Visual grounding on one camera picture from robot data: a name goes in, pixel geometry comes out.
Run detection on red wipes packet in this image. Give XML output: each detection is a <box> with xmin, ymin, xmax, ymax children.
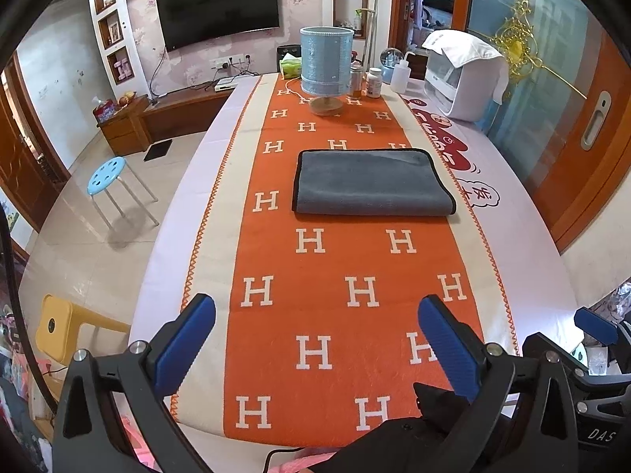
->
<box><xmin>93</xmin><ymin>99</ymin><xmax>117</xmax><ymax>124</ymax></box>

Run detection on white lamp cable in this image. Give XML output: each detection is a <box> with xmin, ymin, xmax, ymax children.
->
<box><xmin>277</xmin><ymin>78</ymin><xmax>312</xmax><ymax>103</ymax></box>

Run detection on wooden television cabinet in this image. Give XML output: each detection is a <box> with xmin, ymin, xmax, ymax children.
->
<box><xmin>96</xmin><ymin>86</ymin><xmax>232</xmax><ymax>156</ymax></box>

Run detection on white squeeze bottle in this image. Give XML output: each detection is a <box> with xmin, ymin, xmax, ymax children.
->
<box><xmin>389</xmin><ymin>52</ymin><xmax>416</xmax><ymax>94</ymax></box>

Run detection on white appliance with cloth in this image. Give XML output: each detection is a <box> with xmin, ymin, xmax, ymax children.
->
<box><xmin>421</xmin><ymin>30</ymin><xmax>508</xmax><ymax>105</ymax></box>

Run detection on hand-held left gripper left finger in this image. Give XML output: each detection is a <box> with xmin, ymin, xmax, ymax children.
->
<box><xmin>52</xmin><ymin>294</ymin><xmax>217</xmax><ymax>473</ymax></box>

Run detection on clear plastic bag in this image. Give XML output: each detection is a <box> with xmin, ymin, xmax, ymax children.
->
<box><xmin>589</xmin><ymin>283</ymin><xmax>631</xmax><ymax>328</ymax></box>

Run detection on wooden room door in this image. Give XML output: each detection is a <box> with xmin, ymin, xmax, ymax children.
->
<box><xmin>0</xmin><ymin>54</ymin><xmax>70</xmax><ymax>233</ymax></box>

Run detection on orange patterned blanket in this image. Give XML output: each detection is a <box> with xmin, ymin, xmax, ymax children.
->
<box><xmin>170</xmin><ymin>75</ymin><xmax>518</xmax><ymax>449</ymax></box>

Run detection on yellow plastic stool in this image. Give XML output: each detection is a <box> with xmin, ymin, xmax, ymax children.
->
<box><xmin>37</xmin><ymin>294</ymin><xmax>131</xmax><ymax>365</ymax></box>

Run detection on black wall television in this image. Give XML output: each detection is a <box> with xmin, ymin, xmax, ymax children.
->
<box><xmin>156</xmin><ymin>0</ymin><xmax>280</xmax><ymax>52</ymax></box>

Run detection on gold door ornament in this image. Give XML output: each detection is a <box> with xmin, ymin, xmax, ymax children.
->
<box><xmin>498</xmin><ymin>0</ymin><xmax>588</xmax><ymax>102</ymax></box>

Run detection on wooden sliding glass door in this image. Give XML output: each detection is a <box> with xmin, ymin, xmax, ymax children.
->
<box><xmin>454</xmin><ymin>0</ymin><xmax>631</xmax><ymax>257</ymax></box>

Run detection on black floor mat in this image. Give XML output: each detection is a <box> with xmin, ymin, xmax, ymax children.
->
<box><xmin>143</xmin><ymin>140</ymin><xmax>173</xmax><ymax>162</ymax></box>

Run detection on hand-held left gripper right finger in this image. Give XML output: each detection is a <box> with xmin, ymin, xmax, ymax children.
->
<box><xmin>418</xmin><ymin>294</ymin><xmax>587</xmax><ymax>473</ymax></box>

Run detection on blue round stool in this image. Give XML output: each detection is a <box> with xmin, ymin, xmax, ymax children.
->
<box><xmin>88</xmin><ymin>156</ymin><xmax>159</xmax><ymax>230</ymax></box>

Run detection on metal stand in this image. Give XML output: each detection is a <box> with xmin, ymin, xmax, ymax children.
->
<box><xmin>360</xmin><ymin>0</ymin><xmax>379</xmax><ymax>72</ymax></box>

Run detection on blue table lamp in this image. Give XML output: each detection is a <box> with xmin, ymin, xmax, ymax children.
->
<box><xmin>300</xmin><ymin>27</ymin><xmax>355</xmax><ymax>116</ymax></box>

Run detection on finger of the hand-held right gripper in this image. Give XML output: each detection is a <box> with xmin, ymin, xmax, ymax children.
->
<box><xmin>574</xmin><ymin>308</ymin><xmax>631</xmax><ymax>380</ymax></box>

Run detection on white wall shelf unit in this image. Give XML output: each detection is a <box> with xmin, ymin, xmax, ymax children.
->
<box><xmin>88</xmin><ymin>0</ymin><xmax>136</xmax><ymax>94</ymax></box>

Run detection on wall power socket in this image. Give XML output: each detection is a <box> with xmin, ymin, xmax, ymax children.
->
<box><xmin>209</xmin><ymin>54</ymin><xmax>247</xmax><ymax>70</ymax></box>

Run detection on pink printed tablecloth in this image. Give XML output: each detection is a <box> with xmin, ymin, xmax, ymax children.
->
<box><xmin>128</xmin><ymin>71</ymin><xmax>587</xmax><ymax>473</ymax></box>

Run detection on white countertop appliance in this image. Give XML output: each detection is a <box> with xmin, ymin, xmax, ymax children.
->
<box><xmin>424</xmin><ymin>49</ymin><xmax>508</xmax><ymax>121</ymax></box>

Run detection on grey towel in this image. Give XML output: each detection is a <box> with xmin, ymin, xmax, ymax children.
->
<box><xmin>292</xmin><ymin>148</ymin><xmax>457</xmax><ymax>218</ymax></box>

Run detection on amber glass bottle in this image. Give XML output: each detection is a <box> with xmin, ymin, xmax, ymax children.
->
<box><xmin>349</xmin><ymin>66</ymin><xmax>368</xmax><ymax>98</ymax></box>

